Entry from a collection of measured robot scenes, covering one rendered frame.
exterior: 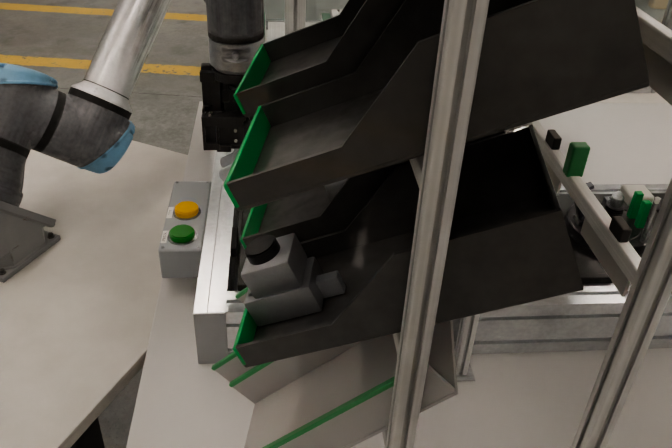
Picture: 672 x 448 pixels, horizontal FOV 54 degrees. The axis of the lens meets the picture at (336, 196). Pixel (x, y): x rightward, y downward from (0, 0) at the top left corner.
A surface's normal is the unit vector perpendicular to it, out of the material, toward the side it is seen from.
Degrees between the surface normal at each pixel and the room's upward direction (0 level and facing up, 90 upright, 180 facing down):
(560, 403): 0
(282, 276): 90
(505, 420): 0
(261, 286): 90
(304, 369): 90
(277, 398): 45
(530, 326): 90
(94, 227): 0
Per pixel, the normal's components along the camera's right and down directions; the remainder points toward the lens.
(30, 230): 0.92, 0.24
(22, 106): 0.58, 0.04
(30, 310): 0.04, -0.84
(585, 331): 0.08, 0.54
